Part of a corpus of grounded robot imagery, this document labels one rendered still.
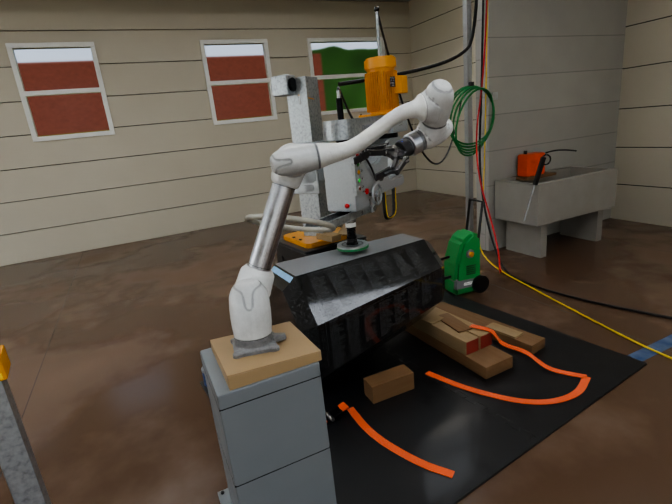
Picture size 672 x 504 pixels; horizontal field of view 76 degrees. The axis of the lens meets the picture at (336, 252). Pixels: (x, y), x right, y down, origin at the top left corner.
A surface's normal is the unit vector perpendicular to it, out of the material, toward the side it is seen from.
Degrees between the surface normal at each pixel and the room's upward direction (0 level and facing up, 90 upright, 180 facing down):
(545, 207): 90
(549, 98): 90
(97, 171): 90
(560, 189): 90
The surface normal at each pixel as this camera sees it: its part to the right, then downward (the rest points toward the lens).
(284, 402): 0.43, 0.22
